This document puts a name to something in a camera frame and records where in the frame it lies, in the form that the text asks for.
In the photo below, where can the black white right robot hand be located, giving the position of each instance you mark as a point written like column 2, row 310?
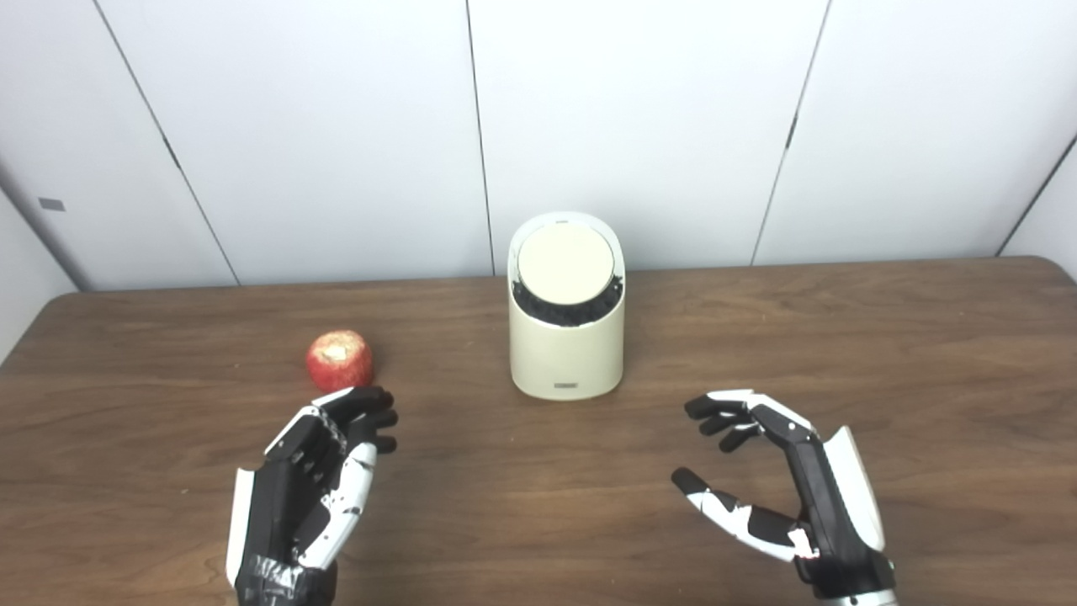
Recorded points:
column 829, row 497

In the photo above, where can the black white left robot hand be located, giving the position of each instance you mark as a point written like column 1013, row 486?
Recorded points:
column 278, row 497

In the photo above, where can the red apple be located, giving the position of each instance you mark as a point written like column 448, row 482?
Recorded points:
column 339, row 360

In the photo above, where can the cream-colored tabletop bin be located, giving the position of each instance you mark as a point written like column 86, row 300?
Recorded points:
column 565, row 358

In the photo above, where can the round cream bin lid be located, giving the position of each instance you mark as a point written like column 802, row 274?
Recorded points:
column 564, row 263

